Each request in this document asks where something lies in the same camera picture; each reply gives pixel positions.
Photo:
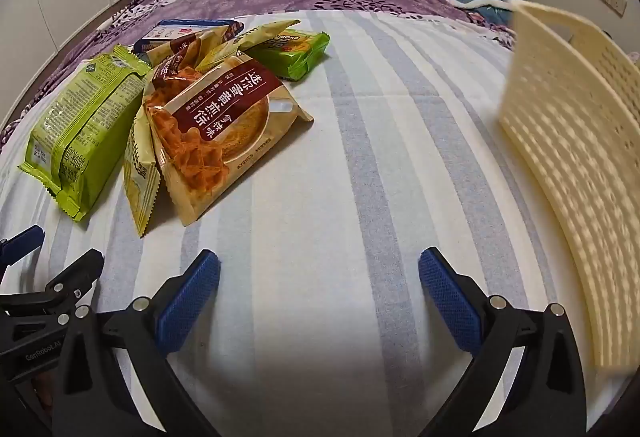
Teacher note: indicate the green yellow snack packet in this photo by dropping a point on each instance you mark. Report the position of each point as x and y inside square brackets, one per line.
[295, 54]

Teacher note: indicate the yellow tan snack packet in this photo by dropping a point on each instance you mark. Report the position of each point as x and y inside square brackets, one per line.
[140, 177]

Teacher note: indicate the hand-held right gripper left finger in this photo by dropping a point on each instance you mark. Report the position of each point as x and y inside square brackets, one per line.
[190, 302]

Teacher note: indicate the striped blanket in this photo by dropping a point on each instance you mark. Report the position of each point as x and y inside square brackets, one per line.
[350, 142]

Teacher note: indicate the blue white cracker packet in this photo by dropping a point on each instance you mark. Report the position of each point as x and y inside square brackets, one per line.
[185, 31]

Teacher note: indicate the large green snack packet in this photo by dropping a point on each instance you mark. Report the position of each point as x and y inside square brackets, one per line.
[85, 127]

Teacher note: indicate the tan snack packet red label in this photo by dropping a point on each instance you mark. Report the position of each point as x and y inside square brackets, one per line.
[220, 127]

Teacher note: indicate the tan snack packet brown label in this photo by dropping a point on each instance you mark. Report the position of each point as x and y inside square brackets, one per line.
[175, 48]

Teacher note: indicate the cream plastic basket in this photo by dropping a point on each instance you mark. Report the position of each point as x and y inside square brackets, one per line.
[565, 142]

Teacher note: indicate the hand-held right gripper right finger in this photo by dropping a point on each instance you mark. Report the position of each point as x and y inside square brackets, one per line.
[450, 302]

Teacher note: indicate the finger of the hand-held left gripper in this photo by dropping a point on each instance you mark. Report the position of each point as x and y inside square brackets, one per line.
[75, 273]
[22, 243]

